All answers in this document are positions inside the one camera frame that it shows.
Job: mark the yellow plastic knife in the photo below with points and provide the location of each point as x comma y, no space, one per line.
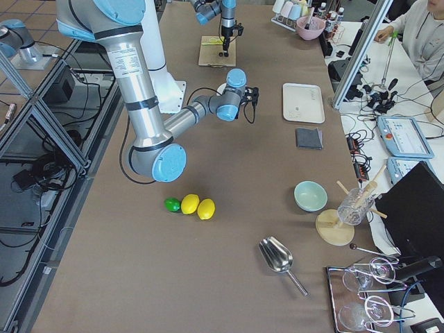
206,43

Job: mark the wire glass rack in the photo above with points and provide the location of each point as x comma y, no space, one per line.
359,296

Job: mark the mint green bowl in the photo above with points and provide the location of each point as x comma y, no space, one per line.
310,196

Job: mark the cream round plate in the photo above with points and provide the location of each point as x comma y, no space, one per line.
220,89

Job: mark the clear textured glass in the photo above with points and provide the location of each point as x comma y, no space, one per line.
355,207

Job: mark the white wire cup rack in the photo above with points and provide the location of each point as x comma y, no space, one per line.
286,13

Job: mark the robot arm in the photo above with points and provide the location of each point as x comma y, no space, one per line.
129,32
207,10

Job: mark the yellow lemon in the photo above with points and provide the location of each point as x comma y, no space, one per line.
190,203
206,209

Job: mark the wooden cup stand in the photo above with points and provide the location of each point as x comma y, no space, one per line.
337,227

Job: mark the grey folded cloth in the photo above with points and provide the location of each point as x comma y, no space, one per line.
309,138

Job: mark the wooden cutting board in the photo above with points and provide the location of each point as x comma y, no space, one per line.
209,54

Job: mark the blue teach pendant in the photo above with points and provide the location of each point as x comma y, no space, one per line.
403,137
398,167

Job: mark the green lime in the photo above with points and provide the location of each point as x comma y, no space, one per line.
172,204

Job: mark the aluminium frame post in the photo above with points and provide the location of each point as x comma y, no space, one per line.
376,18

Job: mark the metal muddler black tip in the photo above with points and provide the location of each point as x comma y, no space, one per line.
309,17

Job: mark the metal ice scoop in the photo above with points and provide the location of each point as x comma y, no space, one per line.
279,259

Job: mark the seated person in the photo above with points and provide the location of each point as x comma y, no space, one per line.
421,28

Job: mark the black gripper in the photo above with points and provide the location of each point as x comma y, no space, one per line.
225,32
243,100

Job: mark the pink bowl with ice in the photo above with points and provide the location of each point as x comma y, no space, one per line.
316,27

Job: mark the black monitor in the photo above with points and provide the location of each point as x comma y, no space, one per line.
414,209

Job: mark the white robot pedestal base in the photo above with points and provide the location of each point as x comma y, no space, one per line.
169,92

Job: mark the cream rabbit tray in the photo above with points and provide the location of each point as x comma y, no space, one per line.
302,103

